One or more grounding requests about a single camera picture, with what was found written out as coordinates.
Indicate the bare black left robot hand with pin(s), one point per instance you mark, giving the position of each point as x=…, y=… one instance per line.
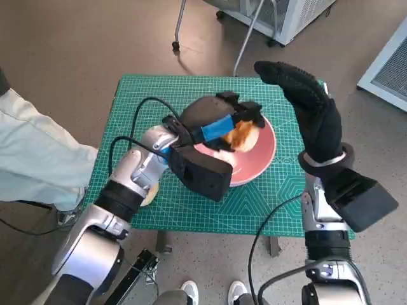
x=206, y=114

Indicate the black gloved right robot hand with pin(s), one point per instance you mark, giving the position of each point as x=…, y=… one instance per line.
x=321, y=127

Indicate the long striped toy bread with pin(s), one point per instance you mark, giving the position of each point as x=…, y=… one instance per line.
x=245, y=139

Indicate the pink bowl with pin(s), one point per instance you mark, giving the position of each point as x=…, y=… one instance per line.
x=260, y=149

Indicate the round toy bread bun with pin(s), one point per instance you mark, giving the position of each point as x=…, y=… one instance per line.
x=152, y=195

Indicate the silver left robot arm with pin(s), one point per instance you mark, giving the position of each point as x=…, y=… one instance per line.
x=95, y=241

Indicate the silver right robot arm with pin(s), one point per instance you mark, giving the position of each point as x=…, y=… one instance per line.
x=327, y=244

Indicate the white framed vent panel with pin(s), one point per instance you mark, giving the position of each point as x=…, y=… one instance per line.
x=388, y=73

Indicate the grey metal-legged chair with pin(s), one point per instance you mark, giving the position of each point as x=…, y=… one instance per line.
x=179, y=22

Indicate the green cutting mat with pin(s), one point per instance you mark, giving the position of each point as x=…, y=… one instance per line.
x=197, y=219

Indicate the white vented cabinet on castors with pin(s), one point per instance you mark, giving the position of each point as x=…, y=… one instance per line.
x=295, y=22

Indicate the black table leg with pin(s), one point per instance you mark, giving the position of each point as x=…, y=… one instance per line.
x=163, y=241
x=274, y=246

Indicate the person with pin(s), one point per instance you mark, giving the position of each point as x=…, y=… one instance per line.
x=189, y=289
x=38, y=152

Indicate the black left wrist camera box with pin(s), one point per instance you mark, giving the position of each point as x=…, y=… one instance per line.
x=203, y=174

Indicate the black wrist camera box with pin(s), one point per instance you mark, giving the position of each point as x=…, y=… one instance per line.
x=203, y=174
x=362, y=200

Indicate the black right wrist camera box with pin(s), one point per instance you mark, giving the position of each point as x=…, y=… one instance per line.
x=362, y=200

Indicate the black metal frame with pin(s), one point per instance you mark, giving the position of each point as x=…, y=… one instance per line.
x=143, y=263

